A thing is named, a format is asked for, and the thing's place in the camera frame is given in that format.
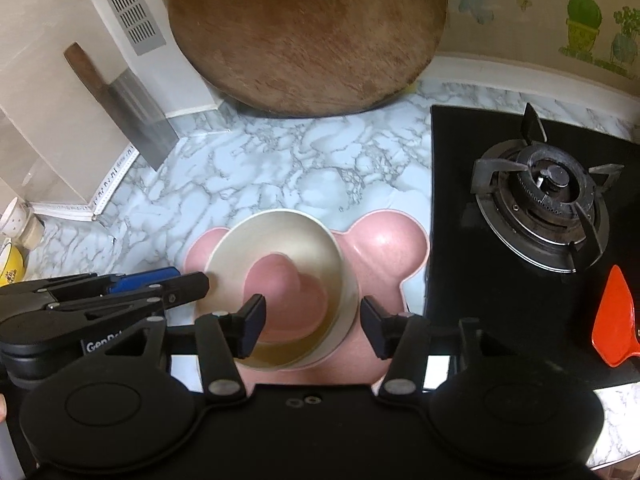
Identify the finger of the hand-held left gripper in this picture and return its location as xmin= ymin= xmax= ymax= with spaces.
xmin=45 ymin=271 xmax=211 ymax=321
xmin=0 ymin=267 xmax=182 ymax=296

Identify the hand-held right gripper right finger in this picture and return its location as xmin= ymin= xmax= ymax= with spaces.
xmin=360 ymin=296 xmax=501 ymax=402

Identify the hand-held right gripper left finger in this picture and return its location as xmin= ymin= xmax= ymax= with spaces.
xmin=132 ymin=294 xmax=267 ymax=402

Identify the large white floral plate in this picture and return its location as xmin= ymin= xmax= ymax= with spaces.
xmin=167 ymin=260 xmax=458 ymax=393

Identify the pink round bowl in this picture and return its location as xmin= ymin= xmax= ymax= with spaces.
xmin=235 ymin=340 xmax=351 ymax=373

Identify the pink bear-shaped plate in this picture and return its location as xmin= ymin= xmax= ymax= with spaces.
xmin=183 ymin=212 xmax=432 ymax=386

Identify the cream round bowl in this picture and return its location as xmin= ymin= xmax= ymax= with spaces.
xmin=206 ymin=208 xmax=359 ymax=372

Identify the yellow printed bowl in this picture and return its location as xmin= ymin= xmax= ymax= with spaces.
xmin=0 ymin=237 xmax=26 ymax=288

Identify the white music-note edge strip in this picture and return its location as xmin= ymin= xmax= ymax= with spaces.
xmin=30 ymin=145 xmax=141 ymax=218

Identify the black glass stove top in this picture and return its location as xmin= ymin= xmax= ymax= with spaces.
xmin=427 ymin=104 xmax=640 ymax=391

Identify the beige cup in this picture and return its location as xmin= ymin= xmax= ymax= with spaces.
xmin=20 ymin=212 xmax=47 ymax=250

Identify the white dotted cup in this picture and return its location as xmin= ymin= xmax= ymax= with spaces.
xmin=0 ymin=196 xmax=31 ymax=238

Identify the gas stove burner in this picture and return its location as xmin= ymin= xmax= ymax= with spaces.
xmin=470 ymin=102 xmax=626 ymax=275

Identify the grey vent grille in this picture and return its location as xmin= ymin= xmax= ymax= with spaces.
xmin=87 ymin=0 xmax=166 ymax=57

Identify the orange plastic spatula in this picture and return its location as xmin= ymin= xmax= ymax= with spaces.
xmin=591 ymin=265 xmax=640 ymax=367

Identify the round wooden cutting board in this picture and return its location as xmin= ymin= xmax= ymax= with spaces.
xmin=167 ymin=0 xmax=448 ymax=118

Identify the wooden-handled cleaver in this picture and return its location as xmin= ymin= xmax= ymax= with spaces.
xmin=63 ymin=42 xmax=179 ymax=171

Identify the plant wall sticker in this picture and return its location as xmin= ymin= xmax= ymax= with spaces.
xmin=445 ymin=0 xmax=640 ymax=81

